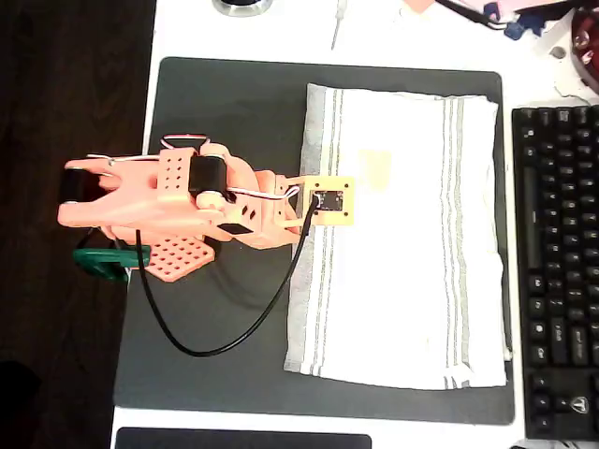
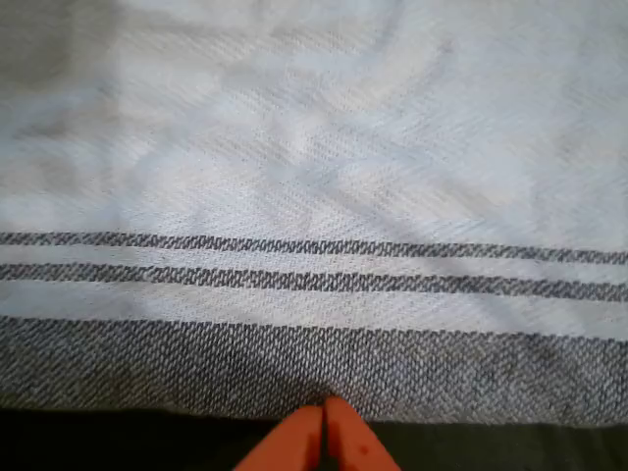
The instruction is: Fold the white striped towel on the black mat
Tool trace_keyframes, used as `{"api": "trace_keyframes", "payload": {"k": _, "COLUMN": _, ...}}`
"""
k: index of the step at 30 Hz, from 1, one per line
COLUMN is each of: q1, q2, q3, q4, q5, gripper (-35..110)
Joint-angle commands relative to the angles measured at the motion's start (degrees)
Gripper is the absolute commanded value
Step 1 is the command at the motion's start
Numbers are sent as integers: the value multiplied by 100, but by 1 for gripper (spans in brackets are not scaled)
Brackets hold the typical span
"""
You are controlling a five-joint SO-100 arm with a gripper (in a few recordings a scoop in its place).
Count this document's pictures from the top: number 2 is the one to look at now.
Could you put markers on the dark grey desk mat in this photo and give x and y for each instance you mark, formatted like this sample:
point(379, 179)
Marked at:
point(98, 441)

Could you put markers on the white striped towel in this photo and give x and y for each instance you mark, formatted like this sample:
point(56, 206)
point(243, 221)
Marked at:
point(314, 172)

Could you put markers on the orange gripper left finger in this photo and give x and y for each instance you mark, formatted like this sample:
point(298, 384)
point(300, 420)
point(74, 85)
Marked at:
point(294, 441)

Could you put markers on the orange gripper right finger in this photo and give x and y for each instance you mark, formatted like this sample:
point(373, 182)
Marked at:
point(350, 441)

